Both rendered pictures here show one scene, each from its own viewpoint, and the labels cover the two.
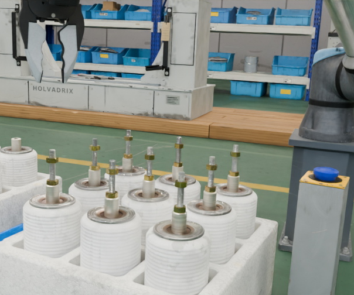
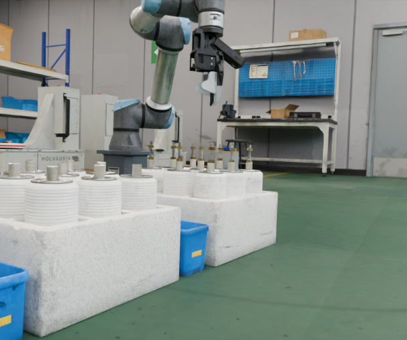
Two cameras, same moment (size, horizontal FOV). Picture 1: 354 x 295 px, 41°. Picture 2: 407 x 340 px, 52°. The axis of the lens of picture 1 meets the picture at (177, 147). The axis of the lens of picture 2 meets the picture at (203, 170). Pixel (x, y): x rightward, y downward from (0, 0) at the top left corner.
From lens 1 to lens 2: 156 cm
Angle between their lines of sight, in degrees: 81
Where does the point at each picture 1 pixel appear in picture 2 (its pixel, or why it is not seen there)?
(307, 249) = not seen: hidden behind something
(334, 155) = (143, 158)
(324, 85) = (133, 119)
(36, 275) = (238, 206)
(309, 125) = (126, 143)
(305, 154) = (133, 159)
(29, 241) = (222, 193)
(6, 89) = not seen: outside the picture
